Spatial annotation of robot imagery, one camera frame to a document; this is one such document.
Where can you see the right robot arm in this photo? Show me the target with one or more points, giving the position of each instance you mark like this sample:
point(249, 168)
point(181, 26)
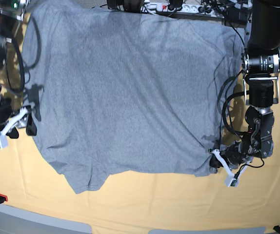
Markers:
point(11, 16)

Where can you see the yellow table cloth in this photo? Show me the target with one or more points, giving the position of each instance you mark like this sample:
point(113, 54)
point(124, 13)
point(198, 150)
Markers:
point(135, 203)

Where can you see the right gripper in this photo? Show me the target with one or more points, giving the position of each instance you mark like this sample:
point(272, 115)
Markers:
point(22, 120)

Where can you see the grey t-shirt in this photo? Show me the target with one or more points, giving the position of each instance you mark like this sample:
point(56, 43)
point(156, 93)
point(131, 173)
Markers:
point(115, 91)

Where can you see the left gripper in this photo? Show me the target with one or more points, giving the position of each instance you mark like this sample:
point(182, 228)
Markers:
point(224, 159)

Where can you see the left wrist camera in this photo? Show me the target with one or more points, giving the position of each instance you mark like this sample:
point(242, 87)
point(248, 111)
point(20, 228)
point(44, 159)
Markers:
point(231, 181)

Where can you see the black power adapter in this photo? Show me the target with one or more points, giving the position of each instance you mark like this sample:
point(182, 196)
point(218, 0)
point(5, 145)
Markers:
point(239, 16)

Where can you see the white power strip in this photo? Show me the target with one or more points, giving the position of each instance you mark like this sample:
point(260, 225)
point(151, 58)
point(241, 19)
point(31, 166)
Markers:
point(186, 10)

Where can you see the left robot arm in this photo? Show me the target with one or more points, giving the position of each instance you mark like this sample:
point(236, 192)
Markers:
point(260, 70)

